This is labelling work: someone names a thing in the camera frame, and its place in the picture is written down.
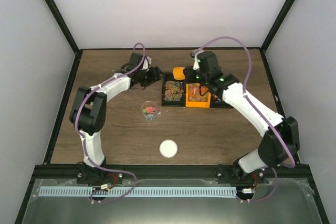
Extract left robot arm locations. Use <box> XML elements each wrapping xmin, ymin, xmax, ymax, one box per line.
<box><xmin>69</xmin><ymin>52</ymin><xmax>163</xmax><ymax>184</ymax></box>

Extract orange plastic scoop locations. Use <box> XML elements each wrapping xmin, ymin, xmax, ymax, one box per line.
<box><xmin>173</xmin><ymin>67</ymin><xmax>186</xmax><ymax>81</ymax></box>

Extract yellow bin with star candies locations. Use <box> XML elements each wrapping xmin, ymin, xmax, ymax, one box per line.
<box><xmin>185</xmin><ymin>83</ymin><xmax>209</xmax><ymax>108</ymax></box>

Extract white round lid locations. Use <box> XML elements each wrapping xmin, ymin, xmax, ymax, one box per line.
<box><xmin>159</xmin><ymin>140</ymin><xmax>178</xmax><ymax>158</ymax></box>

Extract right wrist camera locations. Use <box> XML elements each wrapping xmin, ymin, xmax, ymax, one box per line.
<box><xmin>191</xmin><ymin>49</ymin><xmax>203</xmax><ymax>71</ymax></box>

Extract black frame base bar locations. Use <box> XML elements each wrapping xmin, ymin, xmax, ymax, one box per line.
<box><xmin>30</xmin><ymin>164</ymin><xmax>312</xmax><ymax>186</ymax></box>

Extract clear plastic cup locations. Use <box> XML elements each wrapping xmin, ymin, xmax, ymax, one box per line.
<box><xmin>140</xmin><ymin>101</ymin><xmax>160</xmax><ymax>121</ymax></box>

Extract black bin with popsicle candies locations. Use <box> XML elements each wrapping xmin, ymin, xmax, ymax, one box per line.
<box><xmin>161</xmin><ymin>72</ymin><xmax>186</xmax><ymax>107</ymax></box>

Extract black bin with lollipops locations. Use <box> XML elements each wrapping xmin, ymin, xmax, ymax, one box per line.
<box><xmin>207</xmin><ymin>93</ymin><xmax>233</xmax><ymax>109</ymax></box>

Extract light blue slotted rail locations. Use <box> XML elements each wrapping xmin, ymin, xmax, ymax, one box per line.
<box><xmin>38</xmin><ymin>186</ymin><xmax>237</xmax><ymax>198</ymax></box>

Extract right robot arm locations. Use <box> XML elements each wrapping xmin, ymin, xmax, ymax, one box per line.
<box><xmin>183</xmin><ymin>49</ymin><xmax>300</xmax><ymax>184</ymax></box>

